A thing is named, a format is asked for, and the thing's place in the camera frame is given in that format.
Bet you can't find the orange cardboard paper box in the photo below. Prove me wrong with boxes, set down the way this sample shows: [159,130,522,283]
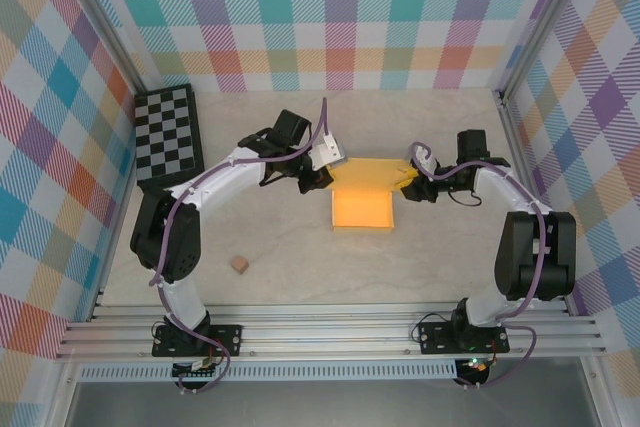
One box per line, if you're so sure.
[327,156,414,236]

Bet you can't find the black grey chessboard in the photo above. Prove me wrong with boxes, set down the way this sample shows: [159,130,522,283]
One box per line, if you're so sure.
[133,83,206,195]

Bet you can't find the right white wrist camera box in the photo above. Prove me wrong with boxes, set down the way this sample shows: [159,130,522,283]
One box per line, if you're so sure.
[410,144,436,179]

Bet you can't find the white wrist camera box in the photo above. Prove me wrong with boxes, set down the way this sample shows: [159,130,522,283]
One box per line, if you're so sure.
[410,144,436,179]
[308,132,348,172]

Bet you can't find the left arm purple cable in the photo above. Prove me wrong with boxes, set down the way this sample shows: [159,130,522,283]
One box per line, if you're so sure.
[148,96,331,396]

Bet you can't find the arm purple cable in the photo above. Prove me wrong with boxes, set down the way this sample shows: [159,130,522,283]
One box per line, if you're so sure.
[148,96,331,396]
[409,141,551,391]

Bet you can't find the aluminium side rail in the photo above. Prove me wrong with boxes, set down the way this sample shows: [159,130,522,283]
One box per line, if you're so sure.
[492,89,574,316]

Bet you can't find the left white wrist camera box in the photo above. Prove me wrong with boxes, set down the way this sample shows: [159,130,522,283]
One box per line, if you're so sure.
[308,132,348,172]

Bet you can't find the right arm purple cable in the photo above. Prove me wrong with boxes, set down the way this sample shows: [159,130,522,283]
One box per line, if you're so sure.
[409,141,551,391]

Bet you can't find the aluminium frame post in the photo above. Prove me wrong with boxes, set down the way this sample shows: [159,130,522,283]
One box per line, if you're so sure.
[497,0,599,103]
[57,0,149,96]

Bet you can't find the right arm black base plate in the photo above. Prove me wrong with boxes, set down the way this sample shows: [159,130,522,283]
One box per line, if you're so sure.
[417,321,511,356]

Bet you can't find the wide aluminium mounting rail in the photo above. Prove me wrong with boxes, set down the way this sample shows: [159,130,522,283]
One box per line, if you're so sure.
[53,302,609,361]

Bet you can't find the slotted grey cable duct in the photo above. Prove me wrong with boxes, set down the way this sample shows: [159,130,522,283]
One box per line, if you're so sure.
[78,364,459,383]

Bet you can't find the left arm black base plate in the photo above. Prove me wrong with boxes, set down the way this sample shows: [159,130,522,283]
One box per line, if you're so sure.
[151,324,244,359]

